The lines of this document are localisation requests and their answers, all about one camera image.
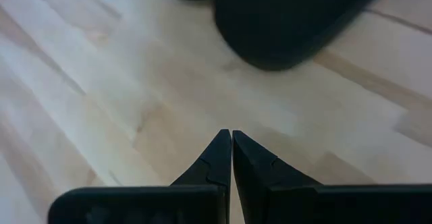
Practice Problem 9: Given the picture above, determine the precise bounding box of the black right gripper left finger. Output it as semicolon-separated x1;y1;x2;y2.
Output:
47;128;232;224

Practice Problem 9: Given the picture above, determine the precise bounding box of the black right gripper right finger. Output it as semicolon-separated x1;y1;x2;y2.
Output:
232;130;432;224

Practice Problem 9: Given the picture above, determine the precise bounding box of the black rubber slide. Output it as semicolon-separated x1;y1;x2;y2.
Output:
214;0;395;72

